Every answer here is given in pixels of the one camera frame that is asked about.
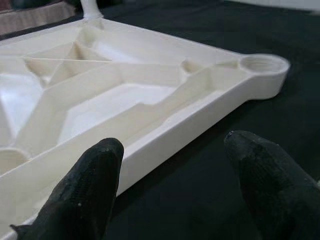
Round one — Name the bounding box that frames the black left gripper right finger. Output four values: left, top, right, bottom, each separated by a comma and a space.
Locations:
223, 129, 320, 240

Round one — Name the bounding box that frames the white plastic table leg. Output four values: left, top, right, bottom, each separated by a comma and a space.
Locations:
79, 0, 103, 20

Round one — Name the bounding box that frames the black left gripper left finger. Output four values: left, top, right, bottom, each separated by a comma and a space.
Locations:
9, 136, 125, 240

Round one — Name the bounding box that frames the black table cloth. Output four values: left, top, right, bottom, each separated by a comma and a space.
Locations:
0, 0, 320, 240

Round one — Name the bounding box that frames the beige tablecloth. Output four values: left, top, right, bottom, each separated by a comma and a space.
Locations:
0, 0, 76, 37

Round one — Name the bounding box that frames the white plastic table top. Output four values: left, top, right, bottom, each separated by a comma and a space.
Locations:
0, 14, 292, 240

